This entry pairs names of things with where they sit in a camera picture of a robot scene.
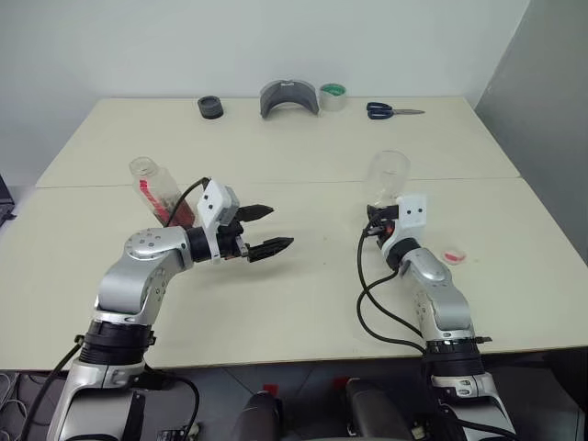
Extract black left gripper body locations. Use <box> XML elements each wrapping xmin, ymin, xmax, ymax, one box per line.
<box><xmin>215</xmin><ymin>215</ymin><xmax>252</xmax><ymax>264</ymax></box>

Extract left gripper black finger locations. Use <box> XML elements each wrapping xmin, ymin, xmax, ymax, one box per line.
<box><xmin>247</xmin><ymin>236</ymin><xmax>295</xmax><ymax>265</ymax></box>
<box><xmin>236</xmin><ymin>204</ymin><xmax>277</xmax><ymax>224</ymax></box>

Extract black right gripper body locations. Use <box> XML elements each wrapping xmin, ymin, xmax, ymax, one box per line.
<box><xmin>368</xmin><ymin>216</ymin><xmax>397</xmax><ymax>250</ymax></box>

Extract clear wine glass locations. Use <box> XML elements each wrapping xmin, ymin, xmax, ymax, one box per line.
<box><xmin>366</xmin><ymin>149</ymin><xmax>412</xmax><ymax>209</ymax></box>

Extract red and white bottle cap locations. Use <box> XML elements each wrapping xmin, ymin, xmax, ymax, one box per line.
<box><xmin>441</xmin><ymin>247</ymin><xmax>469</xmax><ymax>266</ymax></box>

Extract plastic bottle with red liquid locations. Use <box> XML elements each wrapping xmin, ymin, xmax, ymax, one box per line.
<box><xmin>128</xmin><ymin>155</ymin><xmax>197</xmax><ymax>230</ymax></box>

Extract black round cap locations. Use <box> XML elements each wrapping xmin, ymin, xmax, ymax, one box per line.
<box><xmin>197</xmin><ymin>95</ymin><xmax>224</xmax><ymax>121</ymax></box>

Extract silver tape roll green core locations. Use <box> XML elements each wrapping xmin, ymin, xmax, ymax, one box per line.
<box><xmin>318</xmin><ymin>82</ymin><xmax>349</xmax><ymax>113</ymax></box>

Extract dark rounded shape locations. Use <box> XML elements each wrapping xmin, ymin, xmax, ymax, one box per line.
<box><xmin>344</xmin><ymin>377</ymin><xmax>413</xmax><ymax>441</ymax></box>
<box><xmin>229</xmin><ymin>390</ymin><xmax>284</xmax><ymax>441</ymax></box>

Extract dark laptop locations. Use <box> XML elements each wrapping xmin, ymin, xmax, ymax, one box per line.
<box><xmin>0</xmin><ymin>174</ymin><xmax>17</xmax><ymax>227</ymax></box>

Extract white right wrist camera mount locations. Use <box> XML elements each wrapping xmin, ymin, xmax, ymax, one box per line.
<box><xmin>384</xmin><ymin>192</ymin><xmax>431</xmax><ymax>252</ymax></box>

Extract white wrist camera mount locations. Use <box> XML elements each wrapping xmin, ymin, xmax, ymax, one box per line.
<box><xmin>196</xmin><ymin>179</ymin><xmax>243</xmax><ymax>266</ymax></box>
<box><xmin>384</xmin><ymin>192</ymin><xmax>431</xmax><ymax>252</ymax></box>

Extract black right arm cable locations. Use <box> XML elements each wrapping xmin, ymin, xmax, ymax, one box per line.
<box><xmin>356</xmin><ymin>224</ymin><xmax>428</xmax><ymax>355</ymax></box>

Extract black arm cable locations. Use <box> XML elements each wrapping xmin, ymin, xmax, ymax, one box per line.
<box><xmin>164</xmin><ymin>176</ymin><xmax>212</xmax><ymax>229</ymax></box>
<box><xmin>356</xmin><ymin>224</ymin><xmax>428</xmax><ymax>355</ymax></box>

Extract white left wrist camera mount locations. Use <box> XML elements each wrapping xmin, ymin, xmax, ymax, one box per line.
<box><xmin>196</xmin><ymin>179</ymin><xmax>243</xmax><ymax>266</ymax></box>

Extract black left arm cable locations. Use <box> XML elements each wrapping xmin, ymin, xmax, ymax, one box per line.
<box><xmin>164</xmin><ymin>176</ymin><xmax>212</xmax><ymax>229</ymax></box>

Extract blue handled scissors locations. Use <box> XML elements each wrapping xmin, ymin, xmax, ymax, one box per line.
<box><xmin>366</xmin><ymin>100</ymin><xmax>426</xmax><ymax>122</ymax></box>

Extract grey curved headset strap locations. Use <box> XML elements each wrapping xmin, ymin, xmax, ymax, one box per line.
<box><xmin>258</xmin><ymin>78</ymin><xmax>321</xmax><ymax>119</ymax></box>

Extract white floor cables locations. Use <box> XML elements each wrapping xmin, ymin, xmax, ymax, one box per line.
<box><xmin>0</xmin><ymin>371</ymin><xmax>29</xmax><ymax>417</ymax></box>

